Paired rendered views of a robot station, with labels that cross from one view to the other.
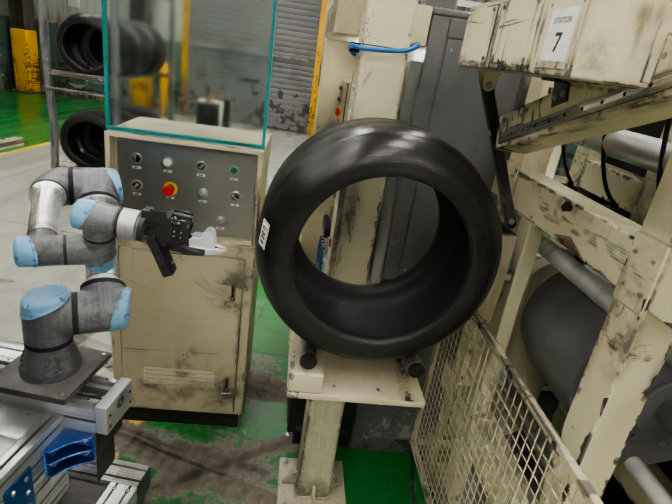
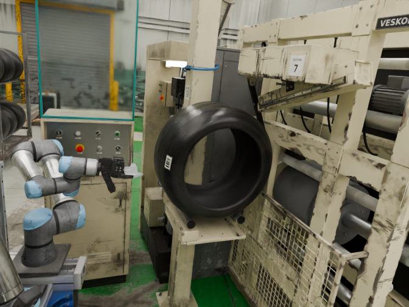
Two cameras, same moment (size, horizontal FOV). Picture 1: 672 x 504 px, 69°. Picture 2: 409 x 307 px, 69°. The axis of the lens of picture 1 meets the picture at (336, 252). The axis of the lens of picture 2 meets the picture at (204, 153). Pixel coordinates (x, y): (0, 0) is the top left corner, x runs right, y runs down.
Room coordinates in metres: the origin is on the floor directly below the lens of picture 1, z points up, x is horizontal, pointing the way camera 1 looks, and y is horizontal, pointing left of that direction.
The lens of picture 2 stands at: (-0.25, 0.35, 1.65)
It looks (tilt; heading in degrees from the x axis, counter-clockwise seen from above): 16 degrees down; 345
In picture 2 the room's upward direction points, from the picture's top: 6 degrees clockwise
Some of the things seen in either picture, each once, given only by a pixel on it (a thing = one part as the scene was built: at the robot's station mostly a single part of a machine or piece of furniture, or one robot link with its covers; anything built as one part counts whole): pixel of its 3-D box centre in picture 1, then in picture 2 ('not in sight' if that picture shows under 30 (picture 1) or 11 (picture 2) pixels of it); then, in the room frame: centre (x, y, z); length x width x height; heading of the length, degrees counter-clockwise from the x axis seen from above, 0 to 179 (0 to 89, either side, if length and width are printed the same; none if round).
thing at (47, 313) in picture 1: (49, 313); (39, 225); (1.10, 0.72, 0.88); 0.13 x 0.12 x 0.14; 119
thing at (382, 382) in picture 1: (351, 359); (203, 223); (1.23, -0.09, 0.80); 0.37 x 0.36 x 0.02; 97
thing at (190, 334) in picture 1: (190, 279); (89, 199); (1.90, 0.61, 0.63); 0.56 x 0.41 x 1.27; 97
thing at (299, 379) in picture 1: (305, 344); (180, 218); (1.21, 0.05, 0.83); 0.36 x 0.09 x 0.06; 7
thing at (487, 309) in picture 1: (471, 265); not in sight; (1.49, -0.44, 1.05); 0.20 x 0.15 x 0.30; 7
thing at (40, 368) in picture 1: (50, 351); (39, 248); (1.09, 0.73, 0.77); 0.15 x 0.15 x 0.10
